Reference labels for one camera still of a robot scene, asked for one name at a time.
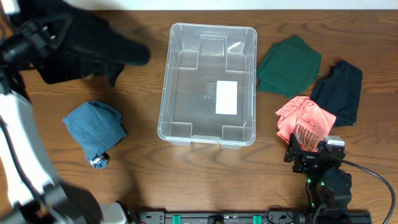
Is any coral pink printed shirt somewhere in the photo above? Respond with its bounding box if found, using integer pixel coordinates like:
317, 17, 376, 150
275, 96, 336, 151

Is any black garment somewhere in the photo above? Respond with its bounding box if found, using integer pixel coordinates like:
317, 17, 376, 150
20, 1, 150, 86

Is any dark navy garment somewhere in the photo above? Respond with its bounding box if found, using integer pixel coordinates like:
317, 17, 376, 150
310, 60, 363, 127

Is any dark green garment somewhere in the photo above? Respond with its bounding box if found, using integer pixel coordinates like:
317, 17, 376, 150
257, 35, 322, 98

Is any clear plastic storage bin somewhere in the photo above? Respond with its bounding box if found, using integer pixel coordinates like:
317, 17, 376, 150
157, 23, 257, 149

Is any blue garment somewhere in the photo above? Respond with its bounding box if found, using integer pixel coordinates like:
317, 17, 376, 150
62, 101, 126, 169

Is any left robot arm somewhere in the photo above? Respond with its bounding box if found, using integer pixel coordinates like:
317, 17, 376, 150
1, 14, 133, 223

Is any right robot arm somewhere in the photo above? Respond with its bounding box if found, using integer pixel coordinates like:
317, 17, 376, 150
284, 134, 352, 212

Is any white label in bin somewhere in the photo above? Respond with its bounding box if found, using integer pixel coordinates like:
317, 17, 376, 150
215, 80, 238, 115

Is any black mounting rail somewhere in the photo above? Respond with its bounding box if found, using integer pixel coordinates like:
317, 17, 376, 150
137, 210, 372, 224

